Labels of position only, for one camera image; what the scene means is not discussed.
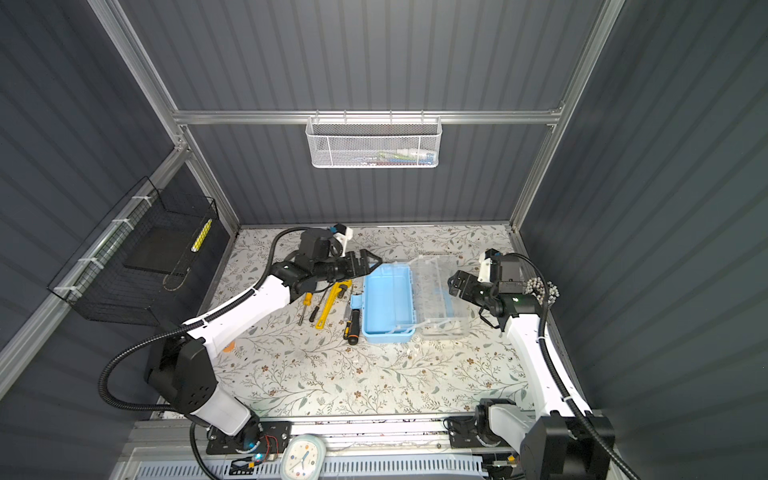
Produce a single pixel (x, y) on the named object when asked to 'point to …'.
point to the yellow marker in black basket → (202, 236)
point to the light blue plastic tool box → (426, 298)
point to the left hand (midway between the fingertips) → (376, 263)
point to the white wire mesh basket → (368, 142)
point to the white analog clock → (303, 457)
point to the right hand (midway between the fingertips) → (466, 286)
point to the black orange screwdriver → (353, 335)
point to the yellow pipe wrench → (339, 288)
